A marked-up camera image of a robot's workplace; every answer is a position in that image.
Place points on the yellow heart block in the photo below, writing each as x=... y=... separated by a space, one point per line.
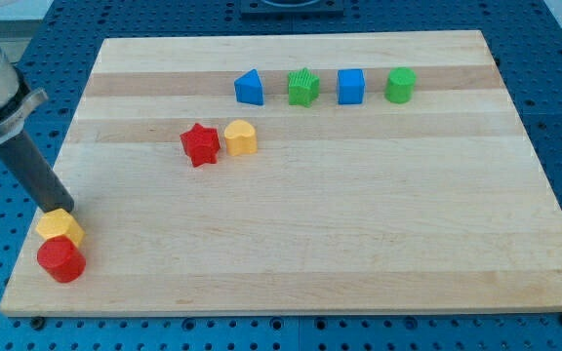
x=240 y=138

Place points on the red star block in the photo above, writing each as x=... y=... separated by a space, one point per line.
x=201 y=144

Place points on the green star block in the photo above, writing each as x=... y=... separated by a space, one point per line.
x=303 y=87

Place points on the wooden board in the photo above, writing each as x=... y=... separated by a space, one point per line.
x=434 y=206

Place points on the blue triangle block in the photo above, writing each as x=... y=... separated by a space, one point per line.
x=249 y=88

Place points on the blue cube block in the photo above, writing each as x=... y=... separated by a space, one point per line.
x=351 y=86

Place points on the green cylinder block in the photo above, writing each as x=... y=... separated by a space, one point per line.
x=400 y=85

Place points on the yellow hexagon block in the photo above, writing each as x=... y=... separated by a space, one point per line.
x=60 y=223

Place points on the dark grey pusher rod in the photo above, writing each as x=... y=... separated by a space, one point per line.
x=24 y=160

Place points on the red cylinder block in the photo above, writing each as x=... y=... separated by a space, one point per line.
x=61 y=259

